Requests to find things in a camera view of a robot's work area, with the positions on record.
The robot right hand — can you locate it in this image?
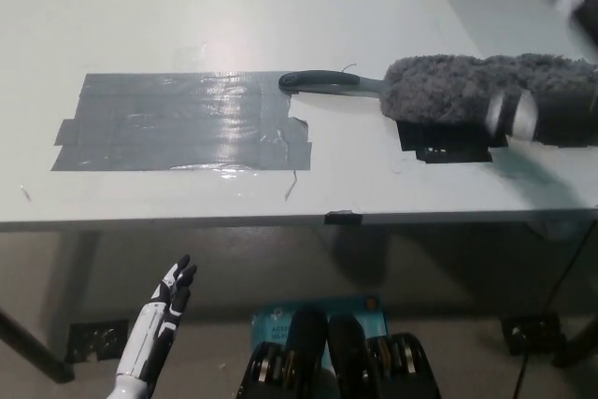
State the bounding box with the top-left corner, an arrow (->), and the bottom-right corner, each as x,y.
484,0 -> 598,149

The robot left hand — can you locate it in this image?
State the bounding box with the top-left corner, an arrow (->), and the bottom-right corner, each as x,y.
115,253 -> 198,385

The grey fluffy duster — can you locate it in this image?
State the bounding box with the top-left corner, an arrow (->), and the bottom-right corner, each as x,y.
278,52 -> 598,129

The black tape marked spot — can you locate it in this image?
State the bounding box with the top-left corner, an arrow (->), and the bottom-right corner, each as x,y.
395,117 -> 510,166

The black table leg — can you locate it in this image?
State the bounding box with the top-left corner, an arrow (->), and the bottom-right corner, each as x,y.
0,306 -> 77,384

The small black tape piece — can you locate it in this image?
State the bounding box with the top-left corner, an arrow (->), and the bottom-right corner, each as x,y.
322,207 -> 363,226

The thin black hanging cable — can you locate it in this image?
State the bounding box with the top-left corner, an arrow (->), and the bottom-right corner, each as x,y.
549,220 -> 591,319

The grey duct tape patch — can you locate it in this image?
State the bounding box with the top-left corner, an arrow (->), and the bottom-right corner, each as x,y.
50,70 -> 313,174

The thin black floor cable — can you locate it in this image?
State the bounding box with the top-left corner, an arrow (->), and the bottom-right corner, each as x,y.
511,350 -> 532,399

